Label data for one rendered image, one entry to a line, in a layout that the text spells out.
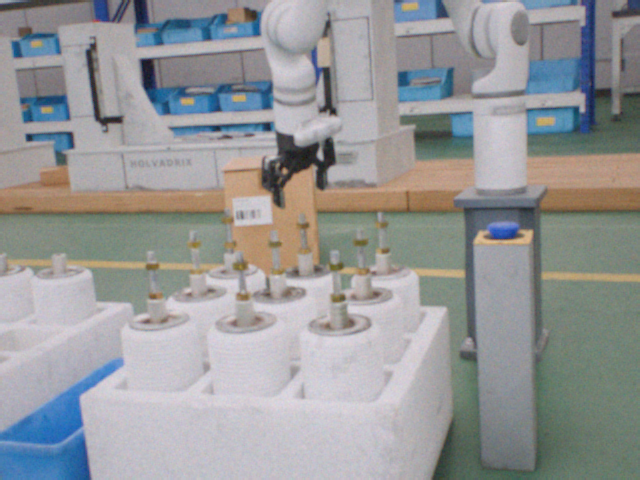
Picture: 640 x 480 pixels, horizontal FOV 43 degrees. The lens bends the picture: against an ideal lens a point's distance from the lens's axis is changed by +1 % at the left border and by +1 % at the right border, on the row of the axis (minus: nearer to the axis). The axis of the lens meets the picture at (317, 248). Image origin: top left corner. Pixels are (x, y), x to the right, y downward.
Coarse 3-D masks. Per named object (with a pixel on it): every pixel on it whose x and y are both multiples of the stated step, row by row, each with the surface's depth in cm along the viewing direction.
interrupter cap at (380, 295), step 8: (352, 288) 109; (376, 288) 109; (384, 288) 108; (352, 296) 107; (376, 296) 106; (384, 296) 105; (392, 296) 105; (352, 304) 103; (360, 304) 102; (368, 304) 102
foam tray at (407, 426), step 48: (432, 336) 111; (288, 384) 98; (384, 384) 101; (432, 384) 110; (96, 432) 100; (144, 432) 97; (192, 432) 95; (240, 432) 93; (288, 432) 92; (336, 432) 90; (384, 432) 88; (432, 432) 109
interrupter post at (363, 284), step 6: (354, 276) 105; (360, 276) 105; (366, 276) 105; (360, 282) 105; (366, 282) 104; (360, 288) 105; (366, 288) 105; (360, 294) 105; (366, 294) 105; (372, 294) 106
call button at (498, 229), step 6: (498, 222) 107; (504, 222) 107; (510, 222) 107; (492, 228) 105; (498, 228) 104; (504, 228) 104; (510, 228) 104; (516, 228) 105; (492, 234) 106; (498, 234) 105; (504, 234) 104; (510, 234) 105
